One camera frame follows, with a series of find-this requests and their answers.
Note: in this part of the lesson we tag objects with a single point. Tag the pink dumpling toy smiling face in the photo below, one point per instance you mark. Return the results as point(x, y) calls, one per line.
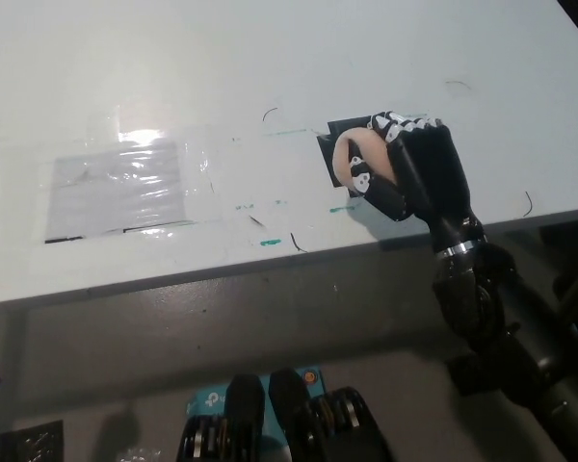
point(373, 154)

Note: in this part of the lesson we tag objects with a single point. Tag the taped clear plastic sheet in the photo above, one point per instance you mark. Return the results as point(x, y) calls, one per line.
point(118, 192)

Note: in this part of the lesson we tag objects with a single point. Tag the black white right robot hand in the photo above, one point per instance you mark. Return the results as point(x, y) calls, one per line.
point(433, 173)

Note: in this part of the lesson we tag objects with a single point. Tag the black square mask patch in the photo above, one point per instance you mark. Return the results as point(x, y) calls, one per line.
point(328, 159)

